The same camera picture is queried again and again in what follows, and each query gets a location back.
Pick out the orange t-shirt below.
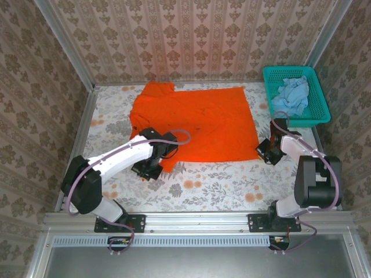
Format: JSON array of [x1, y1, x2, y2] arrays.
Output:
[[129, 81, 260, 174]]

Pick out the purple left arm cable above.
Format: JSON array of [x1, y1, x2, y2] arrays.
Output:
[[66, 129, 192, 256]]

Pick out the teal plastic basket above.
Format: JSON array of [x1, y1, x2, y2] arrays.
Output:
[[262, 65, 332, 129]]

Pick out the grey metal panel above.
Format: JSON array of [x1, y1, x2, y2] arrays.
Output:
[[26, 233, 371, 278]]

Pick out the aluminium corner post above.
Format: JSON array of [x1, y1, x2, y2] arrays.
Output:
[[303, 0, 354, 69], [32, 0, 96, 91]]

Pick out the grey slotted cable duct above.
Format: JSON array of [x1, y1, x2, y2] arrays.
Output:
[[53, 235, 272, 247]]

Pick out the floral tablecloth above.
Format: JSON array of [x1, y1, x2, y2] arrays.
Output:
[[68, 82, 339, 214]]

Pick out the light blue t-shirt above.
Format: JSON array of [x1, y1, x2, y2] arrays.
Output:
[[271, 75, 310, 119]]

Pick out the black connector box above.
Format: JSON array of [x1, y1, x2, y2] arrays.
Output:
[[268, 235, 290, 251], [107, 236, 131, 252]]

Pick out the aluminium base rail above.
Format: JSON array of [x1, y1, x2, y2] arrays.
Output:
[[42, 211, 359, 233]]

